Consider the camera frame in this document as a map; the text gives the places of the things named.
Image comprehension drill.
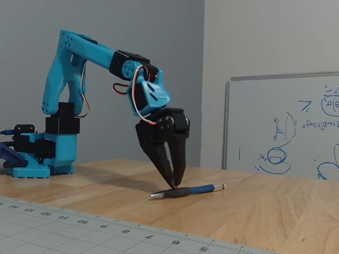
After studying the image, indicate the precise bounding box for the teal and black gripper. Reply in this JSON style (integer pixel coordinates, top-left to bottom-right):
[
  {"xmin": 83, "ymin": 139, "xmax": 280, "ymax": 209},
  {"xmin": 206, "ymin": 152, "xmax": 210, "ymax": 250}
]
[{"xmin": 126, "ymin": 79, "xmax": 191, "ymax": 190}]

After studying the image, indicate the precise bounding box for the grey gridded cutting mat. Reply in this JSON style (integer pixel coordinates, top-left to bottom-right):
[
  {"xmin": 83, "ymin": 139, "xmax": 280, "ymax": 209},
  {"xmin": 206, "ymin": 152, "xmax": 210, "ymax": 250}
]
[{"xmin": 0, "ymin": 195, "xmax": 279, "ymax": 254}]

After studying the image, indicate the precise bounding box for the blue and black pen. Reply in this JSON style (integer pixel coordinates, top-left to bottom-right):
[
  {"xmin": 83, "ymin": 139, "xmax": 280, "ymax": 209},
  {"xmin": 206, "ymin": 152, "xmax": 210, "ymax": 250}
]
[{"xmin": 149, "ymin": 184, "xmax": 227, "ymax": 199}]

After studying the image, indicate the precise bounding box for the dark blue table clamp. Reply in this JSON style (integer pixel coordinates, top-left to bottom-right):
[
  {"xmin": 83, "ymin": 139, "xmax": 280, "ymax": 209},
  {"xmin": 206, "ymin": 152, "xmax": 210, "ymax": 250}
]
[{"xmin": 0, "ymin": 141, "xmax": 27, "ymax": 169}]

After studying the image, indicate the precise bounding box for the whiteboard with blue drawings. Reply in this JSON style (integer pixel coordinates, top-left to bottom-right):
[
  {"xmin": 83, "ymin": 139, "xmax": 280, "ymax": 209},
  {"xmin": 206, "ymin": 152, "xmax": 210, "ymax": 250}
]
[{"xmin": 221, "ymin": 70, "xmax": 339, "ymax": 181}]

